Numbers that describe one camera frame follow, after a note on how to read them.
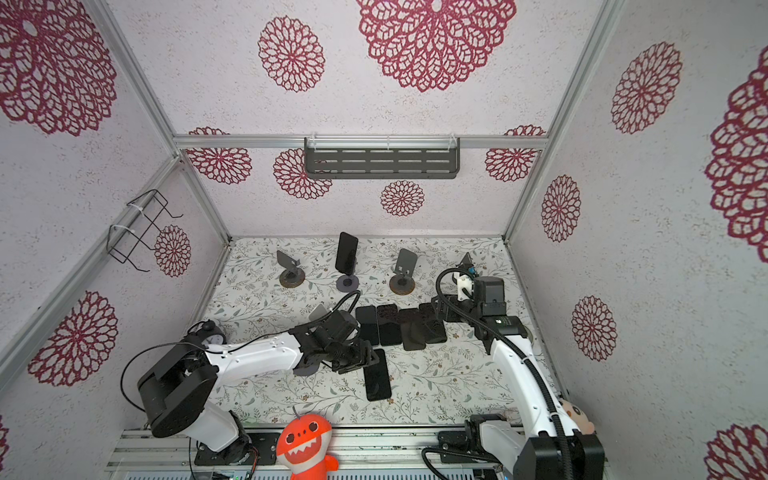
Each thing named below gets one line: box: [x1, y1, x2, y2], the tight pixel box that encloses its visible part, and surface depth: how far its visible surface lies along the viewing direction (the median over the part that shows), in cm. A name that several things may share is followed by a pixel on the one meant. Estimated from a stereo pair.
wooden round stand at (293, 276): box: [276, 250, 306, 288], surface depth 108 cm
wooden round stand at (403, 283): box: [389, 248, 417, 296], surface depth 104 cm
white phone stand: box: [308, 303, 328, 321], surface depth 89 cm
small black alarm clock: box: [184, 319, 227, 348], surface depth 87 cm
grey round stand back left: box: [336, 275, 359, 293], surface depth 108 cm
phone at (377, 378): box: [363, 348, 392, 402], surface depth 87 cm
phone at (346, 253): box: [335, 232, 359, 275], surface depth 100 cm
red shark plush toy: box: [276, 414, 339, 480], surface depth 69 cm
